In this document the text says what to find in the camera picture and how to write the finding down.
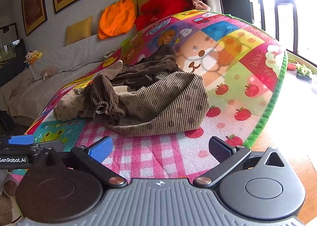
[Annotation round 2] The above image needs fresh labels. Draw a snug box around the black television screen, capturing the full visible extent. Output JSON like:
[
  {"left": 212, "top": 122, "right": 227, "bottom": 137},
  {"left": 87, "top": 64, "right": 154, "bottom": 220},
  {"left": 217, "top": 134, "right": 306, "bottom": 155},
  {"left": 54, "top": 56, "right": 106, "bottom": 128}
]
[{"left": 0, "top": 38, "right": 27, "bottom": 88}]

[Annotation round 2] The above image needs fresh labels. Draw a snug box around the orange pumpkin plush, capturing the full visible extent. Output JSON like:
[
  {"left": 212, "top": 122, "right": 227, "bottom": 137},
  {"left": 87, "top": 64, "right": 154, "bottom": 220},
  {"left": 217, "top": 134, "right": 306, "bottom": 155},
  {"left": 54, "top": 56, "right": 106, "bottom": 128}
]
[{"left": 98, "top": 0, "right": 137, "bottom": 40}]

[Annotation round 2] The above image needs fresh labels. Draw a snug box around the small colourful doll toy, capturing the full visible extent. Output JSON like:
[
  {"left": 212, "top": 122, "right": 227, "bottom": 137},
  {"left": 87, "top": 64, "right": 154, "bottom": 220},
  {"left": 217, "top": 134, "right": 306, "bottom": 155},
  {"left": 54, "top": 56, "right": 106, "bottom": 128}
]
[{"left": 23, "top": 50, "right": 43, "bottom": 67}]

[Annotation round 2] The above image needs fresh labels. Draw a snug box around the pink plush toy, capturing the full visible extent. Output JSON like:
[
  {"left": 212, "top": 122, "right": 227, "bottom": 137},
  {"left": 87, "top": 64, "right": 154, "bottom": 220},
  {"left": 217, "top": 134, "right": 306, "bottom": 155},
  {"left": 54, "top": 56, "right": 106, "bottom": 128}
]
[{"left": 192, "top": 0, "right": 211, "bottom": 11}]

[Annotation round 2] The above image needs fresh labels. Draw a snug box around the colourful cartoon printed play mat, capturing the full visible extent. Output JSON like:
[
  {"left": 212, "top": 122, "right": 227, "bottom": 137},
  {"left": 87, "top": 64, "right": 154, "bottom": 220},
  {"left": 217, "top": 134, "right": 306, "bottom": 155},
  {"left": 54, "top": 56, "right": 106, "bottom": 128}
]
[{"left": 11, "top": 10, "right": 288, "bottom": 184}]

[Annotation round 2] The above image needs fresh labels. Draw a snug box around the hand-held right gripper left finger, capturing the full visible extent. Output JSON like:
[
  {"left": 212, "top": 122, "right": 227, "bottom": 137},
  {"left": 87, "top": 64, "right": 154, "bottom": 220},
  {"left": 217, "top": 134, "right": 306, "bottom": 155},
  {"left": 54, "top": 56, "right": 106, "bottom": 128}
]
[{"left": 37, "top": 136, "right": 127, "bottom": 188}]

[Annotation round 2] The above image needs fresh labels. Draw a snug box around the red plush toy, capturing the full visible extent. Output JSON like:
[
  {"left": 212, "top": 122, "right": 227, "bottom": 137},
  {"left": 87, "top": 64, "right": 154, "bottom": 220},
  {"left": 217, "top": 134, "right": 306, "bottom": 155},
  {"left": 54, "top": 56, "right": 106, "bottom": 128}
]
[{"left": 135, "top": 0, "right": 202, "bottom": 32}]

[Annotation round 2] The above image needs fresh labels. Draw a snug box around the large yellow cushion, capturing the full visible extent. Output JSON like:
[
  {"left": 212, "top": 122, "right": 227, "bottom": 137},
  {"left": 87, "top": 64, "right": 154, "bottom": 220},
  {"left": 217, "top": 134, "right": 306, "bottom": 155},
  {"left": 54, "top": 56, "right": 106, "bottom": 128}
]
[{"left": 65, "top": 16, "right": 93, "bottom": 46}]

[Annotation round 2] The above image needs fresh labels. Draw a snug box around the grey covered sofa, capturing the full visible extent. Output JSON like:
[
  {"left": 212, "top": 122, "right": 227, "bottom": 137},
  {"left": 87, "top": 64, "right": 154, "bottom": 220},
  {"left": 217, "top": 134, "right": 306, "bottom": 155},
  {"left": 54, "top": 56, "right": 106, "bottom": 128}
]
[{"left": 0, "top": 0, "right": 223, "bottom": 127}]

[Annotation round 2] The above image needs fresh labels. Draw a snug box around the small yellow cushion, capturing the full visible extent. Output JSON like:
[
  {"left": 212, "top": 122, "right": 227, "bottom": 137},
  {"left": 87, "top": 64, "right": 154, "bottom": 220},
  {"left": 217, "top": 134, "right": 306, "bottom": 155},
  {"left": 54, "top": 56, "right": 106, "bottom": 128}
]
[{"left": 137, "top": 0, "right": 154, "bottom": 16}]

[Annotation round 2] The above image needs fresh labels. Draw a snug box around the beige walrus plush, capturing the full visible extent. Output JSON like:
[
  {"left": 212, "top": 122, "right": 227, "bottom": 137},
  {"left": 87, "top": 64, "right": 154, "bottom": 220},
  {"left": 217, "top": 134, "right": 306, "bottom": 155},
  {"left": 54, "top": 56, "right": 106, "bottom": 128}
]
[{"left": 41, "top": 66, "right": 58, "bottom": 81}]

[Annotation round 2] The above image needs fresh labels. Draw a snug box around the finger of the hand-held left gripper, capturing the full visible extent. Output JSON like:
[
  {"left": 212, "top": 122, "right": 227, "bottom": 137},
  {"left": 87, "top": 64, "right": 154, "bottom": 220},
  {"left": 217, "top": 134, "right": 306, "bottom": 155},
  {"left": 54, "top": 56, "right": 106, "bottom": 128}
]
[
  {"left": 0, "top": 144, "right": 41, "bottom": 154},
  {"left": 0, "top": 135, "right": 35, "bottom": 145}
]

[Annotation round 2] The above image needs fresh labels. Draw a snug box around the brown dotted corduroy garment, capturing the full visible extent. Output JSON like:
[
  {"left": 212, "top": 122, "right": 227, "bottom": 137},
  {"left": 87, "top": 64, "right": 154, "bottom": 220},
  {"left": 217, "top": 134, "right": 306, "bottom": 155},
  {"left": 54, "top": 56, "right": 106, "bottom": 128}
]
[{"left": 53, "top": 44, "right": 210, "bottom": 137}]

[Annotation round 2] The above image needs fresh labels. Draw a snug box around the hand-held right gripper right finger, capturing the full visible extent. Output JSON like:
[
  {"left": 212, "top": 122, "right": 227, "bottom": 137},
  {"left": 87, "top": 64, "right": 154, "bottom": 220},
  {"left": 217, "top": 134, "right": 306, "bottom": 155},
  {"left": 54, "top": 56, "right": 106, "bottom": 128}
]
[{"left": 194, "top": 136, "right": 292, "bottom": 188}]

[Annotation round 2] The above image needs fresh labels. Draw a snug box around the potted grassy plant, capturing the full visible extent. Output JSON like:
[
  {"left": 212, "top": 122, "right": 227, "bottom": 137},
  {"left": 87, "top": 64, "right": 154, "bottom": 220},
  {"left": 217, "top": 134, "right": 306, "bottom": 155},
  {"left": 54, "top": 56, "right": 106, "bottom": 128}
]
[{"left": 287, "top": 53, "right": 299, "bottom": 71}]

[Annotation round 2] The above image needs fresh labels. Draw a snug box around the thin black cable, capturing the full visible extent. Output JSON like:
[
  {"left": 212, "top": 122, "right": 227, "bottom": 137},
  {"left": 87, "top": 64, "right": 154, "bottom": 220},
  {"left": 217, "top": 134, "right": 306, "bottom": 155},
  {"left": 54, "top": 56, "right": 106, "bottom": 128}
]
[{"left": 30, "top": 51, "right": 119, "bottom": 83}]

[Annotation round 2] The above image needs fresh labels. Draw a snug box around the leafy plant in black pot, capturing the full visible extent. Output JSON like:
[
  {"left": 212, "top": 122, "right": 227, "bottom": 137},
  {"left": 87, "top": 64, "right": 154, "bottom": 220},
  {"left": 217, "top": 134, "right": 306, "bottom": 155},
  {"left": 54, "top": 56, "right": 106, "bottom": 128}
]
[{"left": 296, "top": 64, "right": 313, "bottom": 82}]

